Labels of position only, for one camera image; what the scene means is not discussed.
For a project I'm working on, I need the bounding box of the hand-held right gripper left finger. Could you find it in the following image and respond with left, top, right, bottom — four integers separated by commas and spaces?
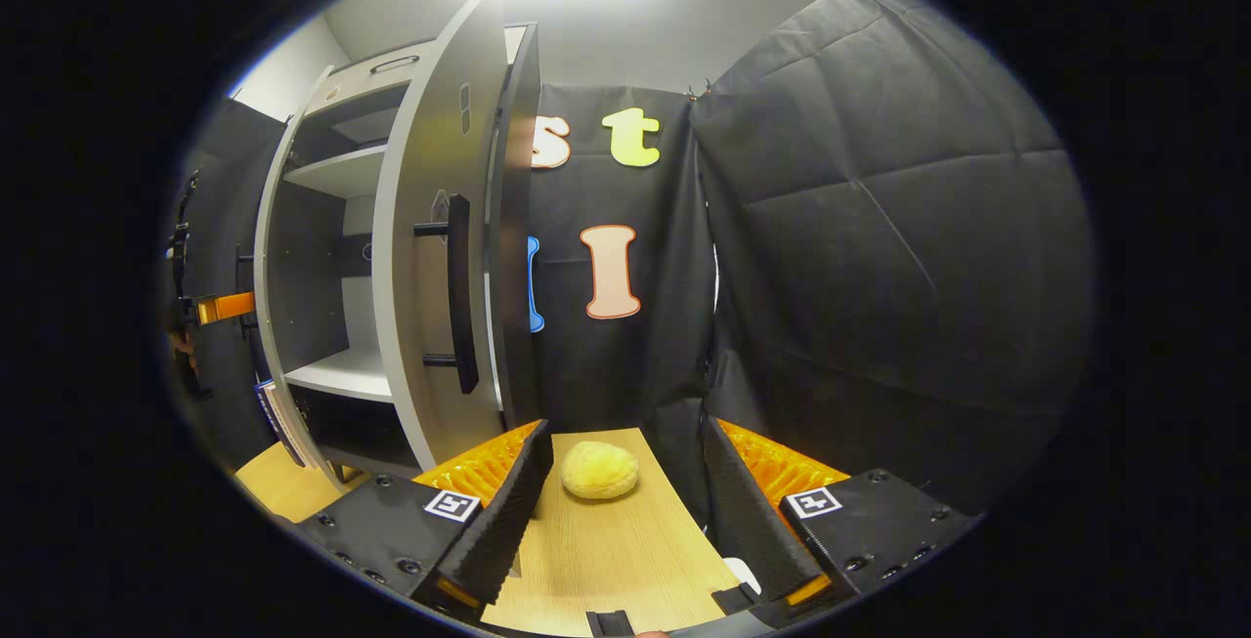
293, 420, 555, 619

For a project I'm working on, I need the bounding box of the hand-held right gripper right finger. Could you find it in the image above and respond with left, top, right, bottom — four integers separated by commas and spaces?
702, 415, 981, 610

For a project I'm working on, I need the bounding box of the grey cabinet door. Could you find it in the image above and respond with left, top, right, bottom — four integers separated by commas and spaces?
374, 0, 511, 473
235, 64, 341, 492

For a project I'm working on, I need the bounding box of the grey double-door shoe cabinet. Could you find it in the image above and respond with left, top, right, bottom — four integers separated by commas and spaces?
256, 22, 544, 485

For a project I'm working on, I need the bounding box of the grey cabinet shelf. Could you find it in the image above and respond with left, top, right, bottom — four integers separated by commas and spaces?
283, 143, 389, 200
283, 345, 397, 404

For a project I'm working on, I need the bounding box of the grey cabinet drawer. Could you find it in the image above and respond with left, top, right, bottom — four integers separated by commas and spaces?
305, 37, 441, 119

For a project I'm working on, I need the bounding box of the white book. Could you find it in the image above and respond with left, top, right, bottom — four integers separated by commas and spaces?
266, 382, 308, 469

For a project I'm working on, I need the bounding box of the black backdrop cloth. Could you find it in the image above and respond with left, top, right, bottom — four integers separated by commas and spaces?
161, 0, 1096, 522

